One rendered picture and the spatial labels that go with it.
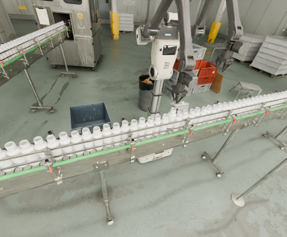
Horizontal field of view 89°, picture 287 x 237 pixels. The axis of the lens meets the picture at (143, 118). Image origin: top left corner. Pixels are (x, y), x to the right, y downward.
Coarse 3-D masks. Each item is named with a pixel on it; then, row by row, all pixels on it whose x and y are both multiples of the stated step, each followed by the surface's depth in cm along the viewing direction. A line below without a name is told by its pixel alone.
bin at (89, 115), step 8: (88, 104) 137; (96, 104) 140; (104, 104) 139; (72, 112) 136; (80, 112) 139; (88, 112) 142; (96, 112) 146; (104, 112) 150; (72, 120) 131; (80, 120) 145; (88, 120) 148; (96, 120) 152; (104, 120) 153; (72, 128) 119; (80, 128) 113
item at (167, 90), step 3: (165, 84) 350; (165, 87) 353; (168, 87) 340; (165, 90) 356; (168, 90) 344; (186, 90) 348; (189, 90) 354; (165, 93) 358; (168, 93) 348; (171, 93) 338; (174, 93) 333; (189, 93) 360; (168, 96) 349; (171, 96) 340; (174, 96) 341
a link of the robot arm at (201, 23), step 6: (210, 0) 109; (204, 6) 114; (210, 6) 112; (204, 12) 115; (204, 18) 118; (198, 24) 122; (204, 24) 122; (192, 30) 126; (198, 30) 124; (204, 30) 126; (192, 36) 128
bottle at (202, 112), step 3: (201, 108) 114; (204, 108) 115; (201, 111) 114; (204, 111) 113; (201, 114) 114; (204, 114) 113; (201, 117) 115; (204, 117) 116; (198, 120) 118; (201, 120) 117; (201, 123) 120
